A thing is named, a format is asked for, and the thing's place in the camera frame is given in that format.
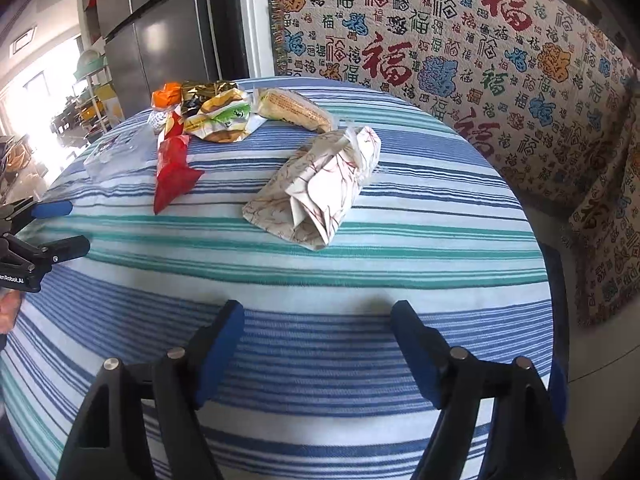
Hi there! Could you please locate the white patterned paper bag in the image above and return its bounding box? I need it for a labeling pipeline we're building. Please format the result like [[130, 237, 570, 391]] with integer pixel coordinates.
[[242, 126, 381, 250]]

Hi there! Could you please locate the clear plastic wrapper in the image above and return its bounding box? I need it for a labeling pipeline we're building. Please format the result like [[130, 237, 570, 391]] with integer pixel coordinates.
[[84, 124, 156, 183]]

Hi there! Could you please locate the striped blue tablecloth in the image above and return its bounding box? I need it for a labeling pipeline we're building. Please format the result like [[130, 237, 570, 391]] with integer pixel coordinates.
[[1, 78, 553, 479]]

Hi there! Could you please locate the orange plastic bag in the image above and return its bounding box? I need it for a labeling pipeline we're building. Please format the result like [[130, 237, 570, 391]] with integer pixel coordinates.
[[151, 81, 182, 110]]

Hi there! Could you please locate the red white snack wrapper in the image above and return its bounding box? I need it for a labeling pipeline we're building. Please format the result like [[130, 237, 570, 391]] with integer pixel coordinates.
[[148, 105, 183, 148]]

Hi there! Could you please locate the gold foil wrapper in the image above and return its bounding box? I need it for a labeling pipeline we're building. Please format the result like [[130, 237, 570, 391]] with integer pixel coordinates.
[[180, 80, 238, 118]]

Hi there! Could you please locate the burger print wrapper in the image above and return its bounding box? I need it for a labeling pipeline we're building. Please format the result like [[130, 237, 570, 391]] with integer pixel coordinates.
[[183, 88, 267, 143]]

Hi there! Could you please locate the patterned fu character cloth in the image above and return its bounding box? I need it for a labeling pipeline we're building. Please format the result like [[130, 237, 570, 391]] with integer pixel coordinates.
[[268, 0, 639, 325]]

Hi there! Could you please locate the person's left hand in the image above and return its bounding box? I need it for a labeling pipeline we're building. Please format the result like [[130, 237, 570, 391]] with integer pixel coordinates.
[[0, 289, 22, 335]]

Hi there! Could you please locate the beige snack bar wrapper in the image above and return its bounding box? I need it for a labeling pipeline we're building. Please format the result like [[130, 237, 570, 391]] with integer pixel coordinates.
[[254, 88, 337, 133]]

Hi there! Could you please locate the red plastic wrapper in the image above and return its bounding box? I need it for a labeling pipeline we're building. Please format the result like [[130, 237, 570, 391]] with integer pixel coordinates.
[[153, 134, 204, 214]]

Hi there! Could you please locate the blue trash bin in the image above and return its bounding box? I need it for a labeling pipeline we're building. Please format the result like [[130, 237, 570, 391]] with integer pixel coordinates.
[[548, 359, 568, 424]]

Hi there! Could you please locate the grey refrigerator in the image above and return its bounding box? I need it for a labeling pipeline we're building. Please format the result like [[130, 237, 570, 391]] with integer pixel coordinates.
[[96, 0, 219, 117]]

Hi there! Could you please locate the white storage rack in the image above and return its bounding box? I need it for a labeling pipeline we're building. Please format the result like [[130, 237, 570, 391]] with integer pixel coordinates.
[[74, 48, 112, 133]]

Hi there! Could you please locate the yellow cardboard box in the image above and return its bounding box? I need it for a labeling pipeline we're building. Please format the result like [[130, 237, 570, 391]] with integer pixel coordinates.
[[96, 82, 125, 126]]

